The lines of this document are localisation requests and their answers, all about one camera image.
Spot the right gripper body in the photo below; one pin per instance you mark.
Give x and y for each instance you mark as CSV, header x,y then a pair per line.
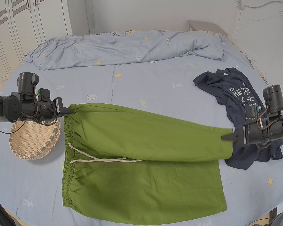
x,y
254,133

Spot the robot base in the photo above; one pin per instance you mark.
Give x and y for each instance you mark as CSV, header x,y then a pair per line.
x,y
279,221

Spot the pale blue quilt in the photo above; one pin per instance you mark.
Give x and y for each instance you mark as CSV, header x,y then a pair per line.
x,y
122,48

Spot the bed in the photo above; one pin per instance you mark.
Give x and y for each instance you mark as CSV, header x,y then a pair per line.
x,y
143,83

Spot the grey bedside table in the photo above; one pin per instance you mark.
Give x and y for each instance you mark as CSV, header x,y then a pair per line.
x,y
207,26

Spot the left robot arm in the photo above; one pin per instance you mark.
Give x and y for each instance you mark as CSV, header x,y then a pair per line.
x,y
11,107

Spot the green shorts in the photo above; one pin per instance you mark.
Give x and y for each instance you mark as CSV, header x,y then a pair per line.
x,y
132,173

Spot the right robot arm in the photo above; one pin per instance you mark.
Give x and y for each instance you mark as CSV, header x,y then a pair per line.
x,y
273,98

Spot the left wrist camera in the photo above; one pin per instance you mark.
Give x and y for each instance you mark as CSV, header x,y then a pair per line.
x,y
46,94

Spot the round woven basket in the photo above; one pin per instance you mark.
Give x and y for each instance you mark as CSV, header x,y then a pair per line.
x,y
30,142

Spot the white wardrobe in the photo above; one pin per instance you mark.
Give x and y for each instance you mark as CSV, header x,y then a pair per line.
x,y
49,8

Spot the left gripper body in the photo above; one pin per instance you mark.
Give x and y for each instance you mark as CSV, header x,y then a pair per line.
x,y
49,112

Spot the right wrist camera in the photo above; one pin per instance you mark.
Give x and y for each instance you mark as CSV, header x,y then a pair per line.
x,y
251,112

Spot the dark blue T-shirt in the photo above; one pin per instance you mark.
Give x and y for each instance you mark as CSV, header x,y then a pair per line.
x,y
226,86

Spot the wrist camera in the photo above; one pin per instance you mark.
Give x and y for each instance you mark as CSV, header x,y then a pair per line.
x,y
46,94
251,112

